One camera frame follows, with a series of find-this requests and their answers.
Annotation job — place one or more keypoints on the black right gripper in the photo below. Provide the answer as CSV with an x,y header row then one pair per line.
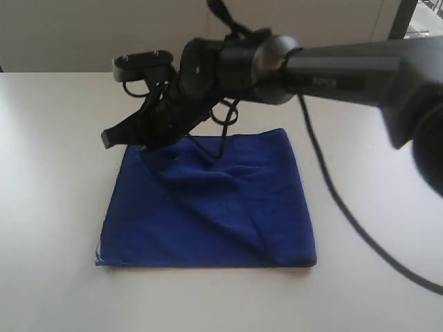
x,y
165,123

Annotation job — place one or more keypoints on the blue towel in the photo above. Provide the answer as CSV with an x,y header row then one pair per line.
x,y
178,208

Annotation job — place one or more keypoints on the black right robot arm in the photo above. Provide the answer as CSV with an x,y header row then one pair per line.
x,y
402,78

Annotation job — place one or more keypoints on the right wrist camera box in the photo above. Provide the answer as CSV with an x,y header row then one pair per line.
x,y
155,65

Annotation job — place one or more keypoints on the dark window frame post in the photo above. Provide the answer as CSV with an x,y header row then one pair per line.
x,y
402,19

